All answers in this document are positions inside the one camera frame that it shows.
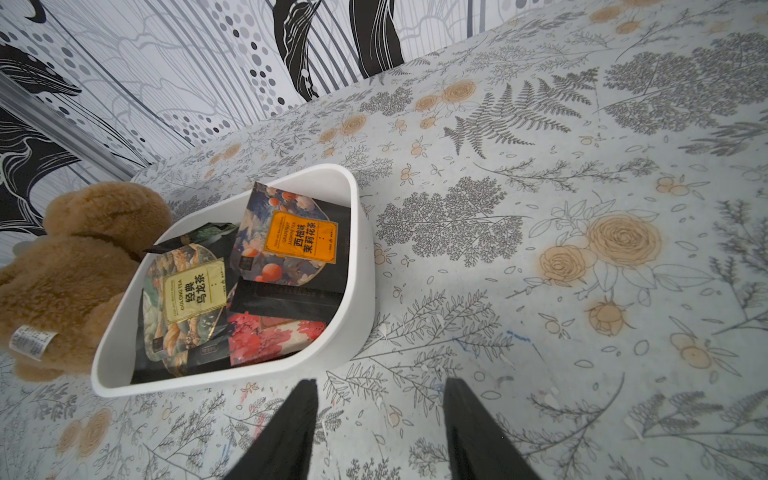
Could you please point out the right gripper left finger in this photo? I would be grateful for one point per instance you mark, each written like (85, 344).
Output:
(283, 449)

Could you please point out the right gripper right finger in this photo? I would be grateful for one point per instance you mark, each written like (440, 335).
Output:
(477, 447)

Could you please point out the pink label black tea bag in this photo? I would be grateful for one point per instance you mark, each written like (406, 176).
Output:
(257, 339)

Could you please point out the orange label black tea bag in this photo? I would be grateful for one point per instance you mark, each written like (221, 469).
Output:
(293, 240)

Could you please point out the black barcode tea bag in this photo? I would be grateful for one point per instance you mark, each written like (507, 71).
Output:
(285, 301)

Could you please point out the green label tea bag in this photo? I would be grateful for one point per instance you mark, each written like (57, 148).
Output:
(206, 234)

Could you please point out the brown teddy bear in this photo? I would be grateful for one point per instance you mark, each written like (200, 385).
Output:
(59, 295)

